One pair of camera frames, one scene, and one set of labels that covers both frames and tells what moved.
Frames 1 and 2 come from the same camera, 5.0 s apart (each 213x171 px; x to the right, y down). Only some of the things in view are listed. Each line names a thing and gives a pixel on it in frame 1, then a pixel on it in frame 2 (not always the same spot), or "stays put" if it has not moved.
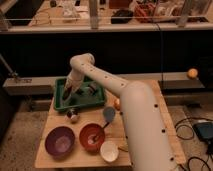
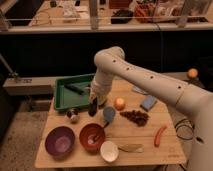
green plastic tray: x=87 y=95 stays put
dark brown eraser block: x=67 y=93 -> x=92 y=108
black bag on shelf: x=121 y=16 stays put
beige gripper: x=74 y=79 -> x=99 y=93
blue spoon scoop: x=109 y=115 stays put
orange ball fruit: x=117 y=104 stays put
